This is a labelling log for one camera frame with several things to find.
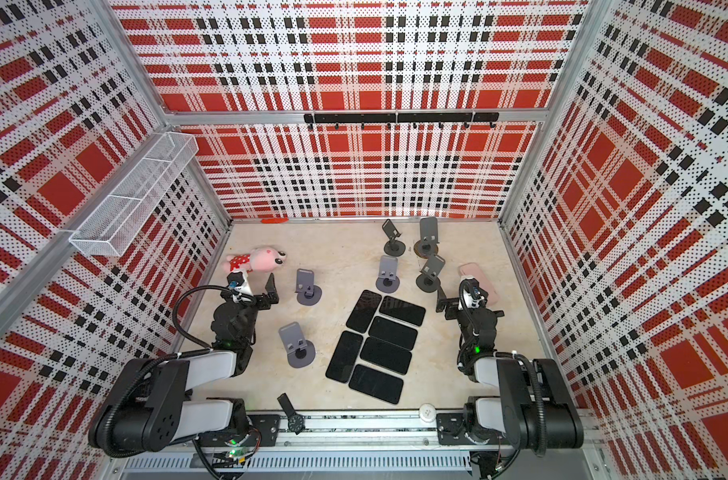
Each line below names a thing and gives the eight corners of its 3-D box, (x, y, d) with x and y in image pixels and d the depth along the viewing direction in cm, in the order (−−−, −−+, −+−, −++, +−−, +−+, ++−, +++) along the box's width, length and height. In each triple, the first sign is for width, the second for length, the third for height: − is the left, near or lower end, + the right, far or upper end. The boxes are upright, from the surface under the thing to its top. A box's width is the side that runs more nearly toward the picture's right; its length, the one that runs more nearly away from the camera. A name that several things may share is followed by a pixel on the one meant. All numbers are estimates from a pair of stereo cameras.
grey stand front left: (295, 372, 85) (286, 358, 77) (287, 343, 91) (277, 328, 82) (319, 361, 87) (312, 346, 79) (310, 334, 93) (302, 317, 84)
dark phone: (378, 312, 98) (378, 309, 96) (385, 297, 102) (385, 294, 100) (421, 327, 95) (422, 324, 93) (426, 311, 98) (427, 307, 97)
